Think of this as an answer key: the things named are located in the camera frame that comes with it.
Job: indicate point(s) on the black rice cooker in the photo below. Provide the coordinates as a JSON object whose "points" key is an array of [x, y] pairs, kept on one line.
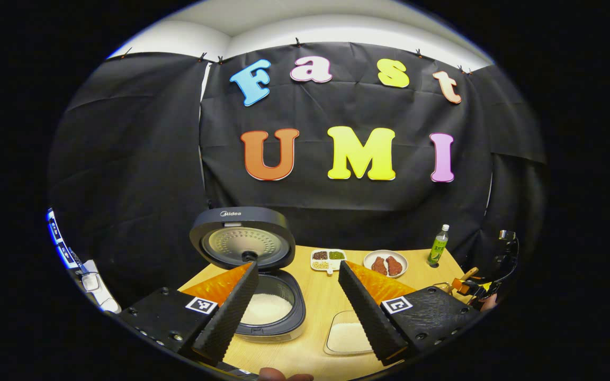
{"points": [[241, 218]]}

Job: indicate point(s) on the clear rice container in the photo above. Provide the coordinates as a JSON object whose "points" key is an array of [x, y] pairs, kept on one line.
{"points": [[344, 337]]}

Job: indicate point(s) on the green tea bottle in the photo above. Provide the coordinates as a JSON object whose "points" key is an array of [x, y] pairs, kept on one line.
{"points": [[437, 248]]}

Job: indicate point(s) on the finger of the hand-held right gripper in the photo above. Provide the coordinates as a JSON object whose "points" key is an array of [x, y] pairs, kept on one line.
{"points": [[469, 288]]}

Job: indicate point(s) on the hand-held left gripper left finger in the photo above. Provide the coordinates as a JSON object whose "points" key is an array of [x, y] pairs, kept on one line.
{"points": [[231, 312]]}

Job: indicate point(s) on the white divided seasoning dish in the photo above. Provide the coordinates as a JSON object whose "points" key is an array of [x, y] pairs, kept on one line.
{"points": [[328, 262]]}

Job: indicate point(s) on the computer monitor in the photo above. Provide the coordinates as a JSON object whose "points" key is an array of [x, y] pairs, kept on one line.
{"points": [[60, 241]]}

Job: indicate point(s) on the black backdrop cloth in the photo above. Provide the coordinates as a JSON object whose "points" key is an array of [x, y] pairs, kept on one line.
{"points": [[141, 159]]}

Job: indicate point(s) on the small white device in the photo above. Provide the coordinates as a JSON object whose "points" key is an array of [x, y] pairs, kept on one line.
{"points": [[90, 281]]}

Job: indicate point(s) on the wooden spoon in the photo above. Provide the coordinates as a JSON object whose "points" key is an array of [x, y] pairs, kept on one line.
{"points": [[470, 273]]}

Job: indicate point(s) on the white round plate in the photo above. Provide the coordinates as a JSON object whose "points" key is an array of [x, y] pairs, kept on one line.
{"points": [[389, 252]]}

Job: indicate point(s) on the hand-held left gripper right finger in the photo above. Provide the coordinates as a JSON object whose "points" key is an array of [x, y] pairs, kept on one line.
{"points": [[366, 312]]}

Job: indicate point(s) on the brown meat piece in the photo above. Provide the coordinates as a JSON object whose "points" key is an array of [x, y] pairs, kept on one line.
{"points": [[379, 265], [394, 265]]}

